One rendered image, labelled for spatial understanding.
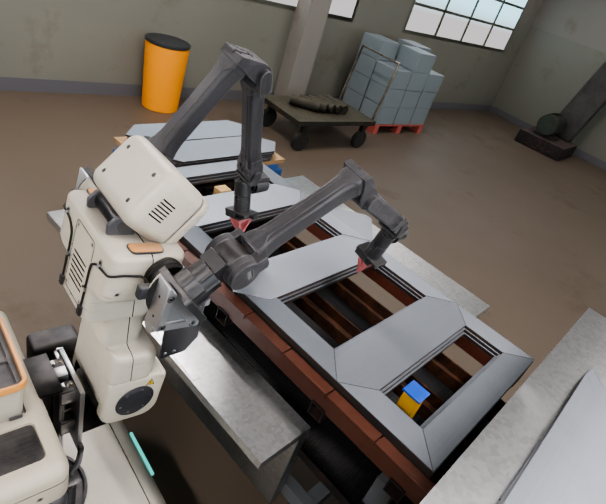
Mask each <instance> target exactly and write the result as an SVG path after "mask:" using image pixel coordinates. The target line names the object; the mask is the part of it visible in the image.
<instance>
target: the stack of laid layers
mask: <svg viewBox="0 0 606 504"><path fill-rule="evenodd" d="M237 178H241V177H240V176H239V175H238V174H237V173H236V172H235V171H230V172H223V173H216V174H209V175H202V176H195V177H189V178H186V179H187V180H188V181H189V182H190V183H191V184H192V185H199V184H205V183H211V182H218V181H224V180H230V179H237ZM291 206H293V205H289V206H285V207H281V208H276V209H272V210H268V211H263V212H259V213H258V217H257V219H256V220H253V219H252V220H251V222H250V223H254V222H258V221H262V220H266V219H270V218H274V217H276V216H278V215H279V214H281V213H282V212H284V211H285V210H287V209H288V208H290V207H291ZM250 223H249V224H250ZM314 224H315V225H317V226H318V227H319V228H321V229H322V230H323V231H325V232H326V233H327V234H328V235H330V236H331V237H335V236H338V235H341V236H345V237H349V238H353V239H357V240H361V241H365V242H368V240H364V239H360V238H356V237H352V236H348V235H344V234H341V233H340V232H339V231H337V230H336V229H335V228H333V227H332V226H331V225H329V224H328V223H326V222H325V221H324V220H322V219H321V218H320V219H319V220H317V221H316V222H315V223H314ZM199 227H200V228H201V229H202V230H203V231H204V232H205V233H206V234H210V233H214V232H218V231H222V230H226V229H230V228H234V226H233V224H232V222H231V220H230V219H229V220H225V221H220V222H216V223H212V224H207V225H203V226H199ZM180 241H181V242H182V243H183V244H184V245H185V246H186V247H187V248H188V249H189V250H190V251H191V252H192V253H193V254H194V255H195V256H196V257H197V258H199V259H200V255H201V253H200V252H199V251H198V250H197V249H196V248H195V247H194V246H193V245H192V244H191V243H190V242H189V241H188V240H186V239H185V238H184V237H182V238H181V239H180ZM357 268H358V265H355V266H353V267H350V268H348V269H345V270H343V271H341V272H338V273H336V274H333V275H331V276H329V277H326V278H324V279H321V280H319V281H316V282H314V283H312V284H309V285H307V286H304V287H302V288H299V289H297V290H295V291H292V292H290V293H287V294H285V295H282V296H280V297H277V298H278V299H279V300H281V301H282V302H283V303H284V304H288V303H290V302H292V301H295V300H297V299H299V298H301V297H304V296H306V295H308V294H311V293H313V292H315V291H318V290H320V289H322V288H325V287H327V286H329V285H332V284H334V283H336V282H339V281H341V280H343V279H345V278H348V277H350V276H352V275H355V274H357ZM375 270H376V271H378V272H379V273H380V274H382V275H383V276H384V277H386V278H387V279H388V280H390V281H391V282H392V283H394V284H395V285H396V286H397V287H399V288H400V289H401V290H403V291H404V292H405V293H407V294H408V295H409V296H411V297H412V298H413V299H415V300H416V302H417V301H418V300H420V299H422V298H424V297H425V295H424V294H423V293H421V292H420V291H418V290H417V289H416V288H414V287H413V286H412V285H410V284H409V283H408V282H406V281H405V280H404V279H402V278H401V277H400V276H398V275H397V274H395V273H394V272H393V271H391V270H390V269H389V268H387V267H386V266H385V265H384V266H383V267H381V268H380V267H378V268H377V269H375ZM234 293H235V294H236V295H237V296H238V297H239V298H240V299H241V300H242V301H243V302H245V303H246V304H247V305H248V306H249V307H250V308H251V309H252V310H253V311H254V312H255V313H256V314H257V315H258V316H259V317H260V318H261V319H262V320H263V321H264V322H265V323H267V324H268V325H269V326H270V327H271V328H272V329H273V330H274V331H275V332H276V333H277V334H278V335H279V336H280V337H281V338H282V339H283V340H284V341H285V342H286V343H287V344H288V345H290V346H291V347H292V348H291V349H294V350H295V351H296V352H297V353H298V354H299V355H300V356H301V357H302V358H303V359H304V360H305V361H306V362H307V363H308V364H309V365H310V366H311V367H313V368H314V369H315V370H316V371H317V372H318V373H319V374H320V375H321V376H322V377H323V378H324V379H325V380H326V381H327V382H328V383H329V384H330V385H331V386H332V387H333V388H334V390H337V391H338V392H339V393H340V394H341V395H342V396H343V397H344V398H345V399H346V400H347V401H348V402H349V403H350V404H351V405H352V406H353V407H354V408H355V409H356V410H358V411H359V412H360V413H361V414H362V415H363V416H364V417H365V418H366V419H367V420H368V421H369V422H370V423H371V424H372V425H373V426H374V427H375V428H376V429H377V430H378V431H379V432H381V433H382V434H383V435H382V437H383V436H385V437H386V438H387V439H388V440H389V441H390V442H391V443H392V444H393V445H394V446H395V447H396V448H397V449H398V450H399V451H400V452H401V453H403V454H404V455H405V456H406V457H407V458H408V459H409V460H410V461H411V462H412V463H413V464H414V465H415V466H416V467H417V468H418V469H419V470H420V471H421V472H422V473H423V474H424V475H426V476H427V477H428V478H430V477H431V476H432V475H433V474H434V472H435V471H436V470H437V469H438V468H439V467H440V466H441V465H442V464H443V462H444V461H445V460H446V459H447V458H448V457H449V456H450V455H451V453H452V452H453V451H454V450H455V449H456V448H457V447H458V446H459V445H460V443H461V442H462V441H463V440H464V439H465V438H466V437H467V436H468V435H469V433H470V432H471V431H472V430H473V429H474V428H475V427H476V426H477V424H478V423H479V422H480V421H481V420H482V419H483V418H484V417H485V416H486V414H487V413H488V412H489V411H490V410H491V409H492V408H493V407H494V406H495V404H496V403H497V402H498V401H499V400H500V399H501V398H502V397H503V396H504V394H505V393H506V392H507V391H508V390H509V389H510V388H511V387H512V386H511V387H510V388H509V389H508V390H507V391H506V392H505V393H504V394H503V396H502V397H501V398H500V399H499V400H498V401H497V402H496V403H495V404H494V406H493V407H492V408H491V409H490V410H489V411H488V412H487V413H486V414H485V416H484V417H483V418H482V419H481V420H480V421H479V422H478V423H477V424H476V426H475V427H474V428H473V429H472V430H471V431H470V432H469V433H468V434H467V436H466V437H465V438H464V439H463V440H462V441H461V442H460V443H459V444H458V446H457V447H456V448H455V449H454V450H453V451H452V452H451V453H450V454H449V456H448V457H447V458H446V459H445V460H444V461H443V462H442V463H441V464H440V466H439V467H438V468H437V469H436V470H435V471H434V472H432V471H431V470H430V469H429V468H428V467H427V466H426V465H425V464H424V463H423V462H422V461H421V460H420V459H419V458H418V457H417V456H416V455H414V454H413V453H412V452H411V451H410V450H409V449H408V448H407V447H406V446H405V445H404V444H403V443H402V442H401V441H400V440H399V439H397V438H396V437H395V436H394V435H393V434H392V433H391V432H390V431H389V430H388V429H387V428H386V427H385V426H384V425H383V424H382V423H381V422H379V421H378V420H377V419H376V418H375V417H374V416H373V415H372V414H371V413H370V412H369V411H368V410H367V409H366V408H365V407H364V406H362V405H361V404H360V403H359V402H358V401H357V400H356V399H355V398H354V397H353V396H352V395H351V394H350V393H349V392H348V391H347V390H346V389H344V388H343V387H342V386H341V385H340V384H339V383H338V382H337V381H336V380H335V379H334V378H333V377H332V376H331V375H330V374H329V373H327V372H326V371H325V370H324V369H323V368H322V367H321V366H320V365H319V364H318V363H317V362H316V361H315V360H314V359H313V358H312V357H311V356H309V355H308V354H307V353H306V352H305V351H304V350H303V349H302V348H301V347H300V346H299V345H298V344H297V343H296V342H295V341H294V340H293V339H291V338H290V337H289V336H288V335H287V334H286V333H285V332H284V331H283V330H282V329H281V328H280V327H279V326H278V325H277V324H276V323H274V322H273V321H272V320H271V319H270V318H269V317H268V316H267V315H266V314H265V313H264V312H263V311H262V310H261V309H260V308H259V307H258V306H256V305H255V304H254V303H253V302H252V301H251V300H250V299H249V298H248V297H247V296H246V295H245V294H241V293H236V292H234ZM254 312H253V313H254ZM462 336H464V337H465V338H466V339H468V340H469V341H470V342H472V343H473V344H474V345H476V346H477V347H478V348H480V349H481V350H482V351H484V352H485V353H486V354H488V355H489V356H490V357H492V359H491V360H490V361H489V362H488V363H487V364H486V365H485V366H483V367H482V368H481V369H480V370H479V371H478V372H477V373H476V374H475V375H474V376H473V377H472V378H471V379H470V380H469V381H467V382H466V383H465V384H464V385H463V386H462V387H461V388H460V389H459V390H458V391H457V392H456V393H455V394H454V395H453V396H451V397H450V398H449V399H448V400H447V401H446V402H445V403H444V404H443V405H442V406H441V407H440V408H439V409H438V410H437V411H435V412H434V413H433V414H432V415H431V416H430V417H429V418H428V419H427V420H426V421H425V422H424V423H423V424H422V425H421V426H420V427H421V428H422V429H423V428H424V427H425V426H426V425H427V424H428V423H429V422H431V421H432V420H433V419H434V418H435V417H436V416H437V415H438V414H439V413H440V412H441V411H442V410H443V409H444V408H445V407H446V406H447V405H448V404H449V403H450V402H452V401H453V400H454V399H455V398H456V397H457V396H458V395H459V394H460V393H461V392H462V391H463V390H464V389H465V388H466V387H467V386H468V385H469V384H470V383H471V382H472V381H474V380H475V379H476V378H477V377H478V376H479V375H480V374H481V373H482V372H483V371H484V370H485V369H486V368H487V367H488V366H489V365H490V364H491V363H492V362H493V361H494V360H496V359H497V358H498V357H499V356H500V355H501V354H502V352H501V351H500V350H498V349H497V348H496V347H494V346H493V345H492V344H490V343H489V342H487V341H486V340H485V339H483V338H482V337H481V336H479V335H478V334H477V333H475V332H474V331H473V330H471V329H470V328H469V327H467V326H466V325H465V326H464V327H463V328H461V329H460V330H459V331H457V332H456V333H455V334H453V335H452V336H451V337H449V338H448V339H447V340H445V341H444V342H443V343H441V344H440V345H439V346H437V347H436V348H435V349H433V350H432V351H431V352H429V353H428V354H427V355H425V356H424V357H423V358H421V359H420V360H419V361H417V362H416V363H415V364H413V365H412V366H411V367H409V368H408V369H407V370H405V371H404V372H403V373H401V374H400V375H399V376H397V377H396V378H395V379H393V380H392V381H391V382H389V383H388V384H387V385H385V386H384V387H383V388H381V389H380V391H381V392H382V393H384V394H385V395H387V394H389V393H390V392H391V391H392V390H394V389H395V388H396V387H398V386H399V385H400V384H401V383H403V382H404V381H405V380H407V379H408V378H409V377H410V376H412V375H413V374H414V373H416V372H417V371H418V370H419V369H421V368H422V367H423V366H425V365H426V364H427V363H428V362H430V361H431V360H432V359H434V358H435V357H436V356H437V355H439V354H440V353H441V352H443V351H444V350H445V349H446V348H448V347H449V346H450V345H452V344H453V343H454V342H455V341H457V340H458V339H459V338H461V337H462Z"/></svg>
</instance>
